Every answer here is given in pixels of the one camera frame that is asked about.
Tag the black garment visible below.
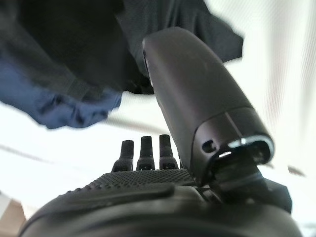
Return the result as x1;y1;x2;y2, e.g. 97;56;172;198
0;0;245;96

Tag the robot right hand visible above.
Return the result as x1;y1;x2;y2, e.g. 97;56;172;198
18;27;303;237

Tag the bed with beige cover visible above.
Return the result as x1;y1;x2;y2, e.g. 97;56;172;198
204;0;316;149

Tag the navy blue garment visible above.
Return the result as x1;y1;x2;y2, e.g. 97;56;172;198
0;59;123;130

